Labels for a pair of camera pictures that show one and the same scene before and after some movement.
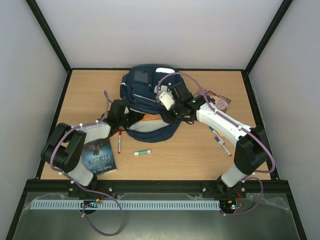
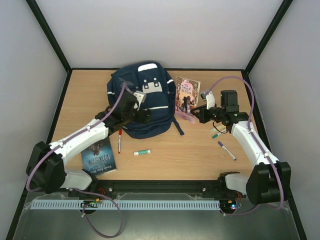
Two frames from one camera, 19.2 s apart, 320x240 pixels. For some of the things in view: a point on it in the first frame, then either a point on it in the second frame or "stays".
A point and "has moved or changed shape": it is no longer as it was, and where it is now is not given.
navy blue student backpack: (140, 86) has moved or changed shape
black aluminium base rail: (257, 186) stays
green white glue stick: (141, 152) stays
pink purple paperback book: (221, 102) has moved or changed shape
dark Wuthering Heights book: (99, 157) stays
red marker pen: (119, 144) stays
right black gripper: (171, 116) → (204, 113)
